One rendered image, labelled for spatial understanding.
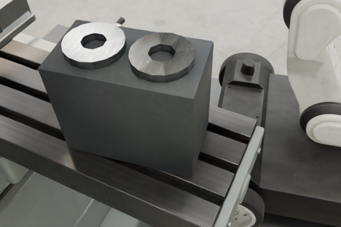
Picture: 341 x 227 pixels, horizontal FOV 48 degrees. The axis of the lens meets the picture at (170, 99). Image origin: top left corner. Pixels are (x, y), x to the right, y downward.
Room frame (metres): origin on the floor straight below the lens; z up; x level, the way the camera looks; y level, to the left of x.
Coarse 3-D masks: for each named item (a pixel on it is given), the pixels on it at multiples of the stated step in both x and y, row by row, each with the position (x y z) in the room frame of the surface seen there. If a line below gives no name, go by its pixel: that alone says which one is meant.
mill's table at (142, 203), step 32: (0, 64) 0.61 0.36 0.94; (32, 64) 0.62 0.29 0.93; (0, 96) 0.52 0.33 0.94; (32, 96) 0.51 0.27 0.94; (0, 128) 0.44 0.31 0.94; (32, 128) 0.43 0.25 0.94; (224, 128) 0.42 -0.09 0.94; (256, 128) 0.42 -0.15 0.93; (32, 160) 0.39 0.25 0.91; (64, 160) 0.36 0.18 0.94; (96, 160) 0.36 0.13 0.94; (224, 160) 0.35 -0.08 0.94; (96, 192) 0.32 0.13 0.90; (128, 192) 0.30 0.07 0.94; (160, 192) 0.29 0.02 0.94; (192, 192) 0.31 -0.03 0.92; (224, 192) 0.29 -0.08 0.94; (160, 224) 0.27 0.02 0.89; (192, 224) 0.24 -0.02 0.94; (224, 224) 0.24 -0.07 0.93
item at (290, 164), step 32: (256, 64) 0.94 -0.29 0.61; (224, 96) 0.82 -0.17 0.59; (256, 96) 0.81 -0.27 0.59; (288, 96) 0.83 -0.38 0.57; (288, 128) 0.70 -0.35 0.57; (256, 160) 0.58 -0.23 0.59; (288, 160) 0.59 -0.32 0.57; (320, 160) 0.58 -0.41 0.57; (256, 192) 0.51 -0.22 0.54; (288, 192) 0.49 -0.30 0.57; (320, 192) 0.48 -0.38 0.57
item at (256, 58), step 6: (234, 54) 1.03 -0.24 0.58; (240, 54) 1.02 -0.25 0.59; (246, 54) 1.01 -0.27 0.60; (252, 54) 1.01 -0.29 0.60; (228, 60) 1.01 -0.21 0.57; (234, 60) 1.00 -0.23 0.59; (258, 60) 0.98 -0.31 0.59; (264, 60) 0.99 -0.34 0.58; (222, 66) 1.01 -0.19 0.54; (270, 66) 0.98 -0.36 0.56; (222, 72) 1.00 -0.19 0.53; (270, 72) 0.96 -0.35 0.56; (222, 78) 1.00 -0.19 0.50
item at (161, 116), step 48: (96, 48) 0.41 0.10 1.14; (144, 48) 0.40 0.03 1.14; (192, 48) 0.40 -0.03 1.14; (48, 96) 0.39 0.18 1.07; (96, 96) 0.36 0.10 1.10; (144, 96) 0.34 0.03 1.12; (192, 96) 0.32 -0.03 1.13; (96, 144) 0.37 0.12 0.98; (144, 144) 0.34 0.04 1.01; (192, 144) 0.32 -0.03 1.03
